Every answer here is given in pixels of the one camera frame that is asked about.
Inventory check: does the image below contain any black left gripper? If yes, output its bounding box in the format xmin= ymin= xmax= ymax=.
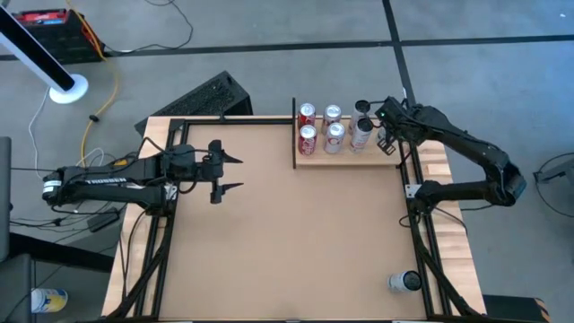
xmin=195 ymin=139 xmax=245 ymax=205

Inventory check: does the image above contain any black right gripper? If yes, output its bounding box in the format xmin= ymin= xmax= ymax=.
xmin=375 ymin=96 xmax=410 ymax=156

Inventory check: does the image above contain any silver cola can black lid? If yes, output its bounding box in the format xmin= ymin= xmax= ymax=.
xmin=349 ymin=117 xmax=375 ymax=154
xmin=347 ymin=99 xmax=372 ymax=135

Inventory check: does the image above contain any silver Diet Coke can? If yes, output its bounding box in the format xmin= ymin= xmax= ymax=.
xmin=320 ymin=104 xmax=343 ymax=135
xmin=323 ymin=121 xmax=346 ymax=155

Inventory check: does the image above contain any red Coca-Cola can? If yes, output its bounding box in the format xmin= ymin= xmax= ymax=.
xmin=297 ymin=102 xmax=317 ymax=129
xmin=298 ymin=124 xmax=318 ymax=157

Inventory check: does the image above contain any white can black lid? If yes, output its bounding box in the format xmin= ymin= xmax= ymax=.
xmin=387 ymin=269 xmax=423 ymax=294

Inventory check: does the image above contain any small wooden block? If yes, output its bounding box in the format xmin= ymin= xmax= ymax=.
xmin=425 ymin=162 xmax=452 ymax=177

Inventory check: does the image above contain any black perforated case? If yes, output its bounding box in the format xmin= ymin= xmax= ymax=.
xmin=134 ymin=70 xmax=254 ymax=135

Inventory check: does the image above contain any black power adapter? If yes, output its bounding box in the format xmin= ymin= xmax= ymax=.
xmin=87 ymin=209 xmax=121 ymax=233

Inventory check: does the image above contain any black white pole round base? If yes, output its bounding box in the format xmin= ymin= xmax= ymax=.
xmin=0 ymin=4 xmax=90 ymax=105

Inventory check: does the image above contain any black case orange corner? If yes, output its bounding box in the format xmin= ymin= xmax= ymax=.
xmin=483 ymin=293 xmax=552 ymax=323

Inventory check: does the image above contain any black red equipment box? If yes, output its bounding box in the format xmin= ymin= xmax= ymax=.
xmin=12 ymin=7 xmax=108 ymax=65

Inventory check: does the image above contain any white yellow blue can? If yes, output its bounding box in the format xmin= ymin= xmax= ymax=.
xmin=30 ymin=287 xmax=69 ymax=314

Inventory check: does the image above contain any grey furniture panel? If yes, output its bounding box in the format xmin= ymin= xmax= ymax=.
xmin=0 ymin=136 xmax=13 ymax=264

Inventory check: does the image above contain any wooden shelf black frame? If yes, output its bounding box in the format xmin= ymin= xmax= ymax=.
xmin=291 ymin=97 xmax=404 ymax=170

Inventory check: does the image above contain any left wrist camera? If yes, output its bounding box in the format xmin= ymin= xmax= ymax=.
xmin=170 ymin=143 xmax=196 ymax=168

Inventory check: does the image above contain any black aluminium table frame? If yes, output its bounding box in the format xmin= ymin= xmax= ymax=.
xmin=107 ymin=116 xmax=481 ymax=323

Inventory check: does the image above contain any black cable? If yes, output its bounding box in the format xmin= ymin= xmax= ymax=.
xmin=106 ymin=0 xmax=196 ymax=56

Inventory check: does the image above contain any yellow cable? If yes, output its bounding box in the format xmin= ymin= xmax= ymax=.
xmin=65 ymin=0 xmax=121 ymax=168

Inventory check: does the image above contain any white cable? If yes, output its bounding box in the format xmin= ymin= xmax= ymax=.
xmin=27 ymin=87 xmax=71 ymax=185

